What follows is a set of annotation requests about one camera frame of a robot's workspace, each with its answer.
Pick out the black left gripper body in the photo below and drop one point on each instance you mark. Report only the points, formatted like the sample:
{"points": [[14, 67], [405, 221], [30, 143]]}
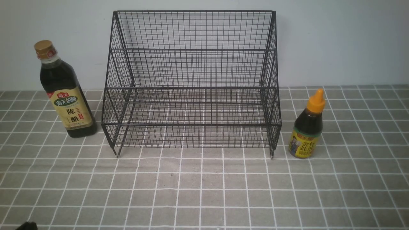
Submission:
{"points": [[28, 226]]}

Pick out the dark vinegar bottle gold cap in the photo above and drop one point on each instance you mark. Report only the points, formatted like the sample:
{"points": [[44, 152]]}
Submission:
{"points": [[60, 82]]}

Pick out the small sauce bottle orange cap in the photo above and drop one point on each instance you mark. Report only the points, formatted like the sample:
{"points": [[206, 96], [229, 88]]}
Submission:
{"points": [[308, 127]]}

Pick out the grey checkered tablecloth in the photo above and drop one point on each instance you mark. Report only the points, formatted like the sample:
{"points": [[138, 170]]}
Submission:
{"points": [[357, 177]]}

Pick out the black wire mesh rack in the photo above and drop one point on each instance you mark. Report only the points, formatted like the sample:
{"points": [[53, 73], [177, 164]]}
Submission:
{"points": [[192, 79]]}

